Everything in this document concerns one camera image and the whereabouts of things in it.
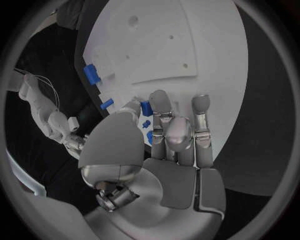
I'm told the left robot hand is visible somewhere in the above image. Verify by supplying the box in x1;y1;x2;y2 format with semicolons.
78;89;227;240

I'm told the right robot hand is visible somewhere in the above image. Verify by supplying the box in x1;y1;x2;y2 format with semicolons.
60;132;92;161

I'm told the white task board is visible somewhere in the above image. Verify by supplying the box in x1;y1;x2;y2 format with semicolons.
82;0;250;166

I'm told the large blue block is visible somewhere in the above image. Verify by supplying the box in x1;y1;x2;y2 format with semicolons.
82;63;102;86

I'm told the white cable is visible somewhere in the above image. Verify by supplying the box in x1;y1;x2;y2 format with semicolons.
13;68;61;110

